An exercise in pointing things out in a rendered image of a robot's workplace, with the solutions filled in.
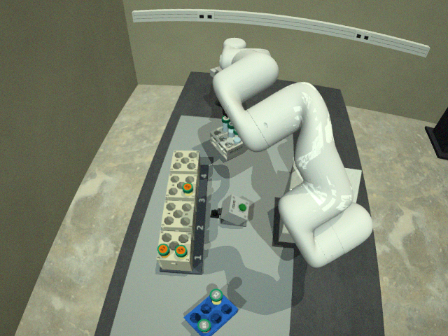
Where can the blue tube rack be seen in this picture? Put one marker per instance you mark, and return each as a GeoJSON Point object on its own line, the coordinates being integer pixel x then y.
{"type": "Point", "coordinates": [217, 314]}

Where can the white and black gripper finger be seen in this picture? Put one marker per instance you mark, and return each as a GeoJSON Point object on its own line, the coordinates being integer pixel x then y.
{"type": "Point", "coordinates": [218, 104]}

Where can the cream bucket adapter with holes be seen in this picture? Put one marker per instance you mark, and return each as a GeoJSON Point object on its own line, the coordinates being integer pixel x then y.
{"type": "Point", "coordinates": [173, 239]}
{"type": "Point", "coordinates": [175, 191]}
{"type": "Point", "coordinates": [172, 219]}
{"type": "Point", "coordinates": [186, 162]}

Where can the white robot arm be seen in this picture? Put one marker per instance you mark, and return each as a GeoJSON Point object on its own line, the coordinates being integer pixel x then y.
{"type": "Point", "coordinates": [319, 214]}

